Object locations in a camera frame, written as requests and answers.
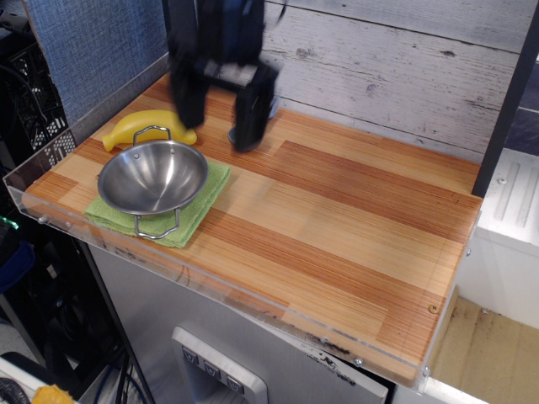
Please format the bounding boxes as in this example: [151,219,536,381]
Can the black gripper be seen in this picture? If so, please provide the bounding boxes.
[168,1,279,152]

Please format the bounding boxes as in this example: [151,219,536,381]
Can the steel colander bowl with handles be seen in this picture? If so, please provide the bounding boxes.
[98,125,209,240]

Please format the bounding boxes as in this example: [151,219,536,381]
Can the yellow plastic banana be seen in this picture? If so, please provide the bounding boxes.
[102,109,197,152]

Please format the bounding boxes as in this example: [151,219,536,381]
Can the green folded cloth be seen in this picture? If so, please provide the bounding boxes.
[84,162,231,248]

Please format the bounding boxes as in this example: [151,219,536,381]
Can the black plastic crate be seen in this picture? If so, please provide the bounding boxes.
[1,43,68,151]

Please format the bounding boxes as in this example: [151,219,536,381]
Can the clear acrylic table guard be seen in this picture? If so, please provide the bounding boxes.
[9,136,478,403]

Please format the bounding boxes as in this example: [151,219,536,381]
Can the silver toy fridge cabinet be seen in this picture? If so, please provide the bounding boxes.
[89,247,395,403]

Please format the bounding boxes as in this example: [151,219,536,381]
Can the grey dispenser button panel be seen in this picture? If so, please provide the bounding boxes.
[172,327,269,403]

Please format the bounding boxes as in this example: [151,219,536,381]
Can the white ribbed appliance top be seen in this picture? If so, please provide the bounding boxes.
[478,148,538,247]

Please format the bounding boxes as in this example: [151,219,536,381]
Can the yellow black object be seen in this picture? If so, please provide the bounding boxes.
[30,385,75,404]

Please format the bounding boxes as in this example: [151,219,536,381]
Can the blue handled grey spoon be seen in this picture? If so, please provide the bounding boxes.
[227,96,280,152]

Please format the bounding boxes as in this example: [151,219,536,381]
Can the left dark vertical post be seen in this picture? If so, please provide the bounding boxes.
[162,0,205,106]

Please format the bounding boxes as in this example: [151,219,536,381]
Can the dark vertical post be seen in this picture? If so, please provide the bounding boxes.
[472,2,538,198]
[162,0,205,106]

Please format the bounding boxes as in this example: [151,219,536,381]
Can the right dark vertical post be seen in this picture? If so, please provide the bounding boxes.
[472,2,538,198]

